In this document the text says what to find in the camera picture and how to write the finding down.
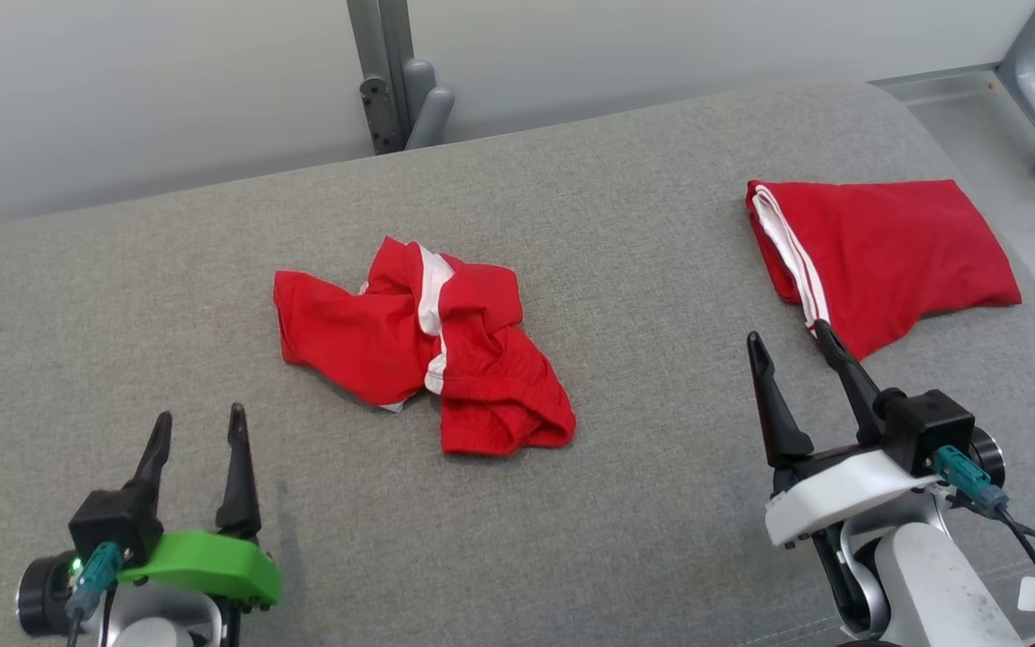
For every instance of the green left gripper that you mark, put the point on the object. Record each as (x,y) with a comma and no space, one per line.
(203,562)

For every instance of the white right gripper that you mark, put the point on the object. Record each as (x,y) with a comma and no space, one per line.
(841,499)

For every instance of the red Bulls 23 jersey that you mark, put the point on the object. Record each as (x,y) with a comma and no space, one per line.
(904,243)

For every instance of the red shorts with white stripes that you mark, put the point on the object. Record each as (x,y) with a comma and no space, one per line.
(347,332)

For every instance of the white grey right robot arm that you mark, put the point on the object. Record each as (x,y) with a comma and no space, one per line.
(931,584)

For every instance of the black right wrist cylinder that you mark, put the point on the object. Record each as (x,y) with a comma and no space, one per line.
(989,458)

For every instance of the black wrist cylinder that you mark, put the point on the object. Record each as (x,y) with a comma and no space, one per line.
(39,598)
(989,458)

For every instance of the black left wrist cylinder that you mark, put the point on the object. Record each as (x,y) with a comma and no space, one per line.
(39,598)

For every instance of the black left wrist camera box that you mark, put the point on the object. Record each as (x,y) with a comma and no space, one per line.
(113,526)

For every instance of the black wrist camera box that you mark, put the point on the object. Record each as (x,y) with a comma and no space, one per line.
(113,526)
(931,427)

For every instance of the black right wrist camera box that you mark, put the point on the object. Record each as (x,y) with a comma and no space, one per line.
(931,427)

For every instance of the grey metal frame leg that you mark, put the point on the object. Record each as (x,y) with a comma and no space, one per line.
(1030,72)

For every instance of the grey metal frame post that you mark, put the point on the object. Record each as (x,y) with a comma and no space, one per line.
(387,72)

